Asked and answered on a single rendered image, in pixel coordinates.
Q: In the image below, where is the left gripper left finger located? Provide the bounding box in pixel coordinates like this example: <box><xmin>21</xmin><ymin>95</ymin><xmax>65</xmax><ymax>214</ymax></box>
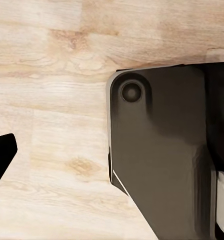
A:
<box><xmin>0</xmin><ymin>133</ymin><xmax>18</xmax><ymax>180</ymax></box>

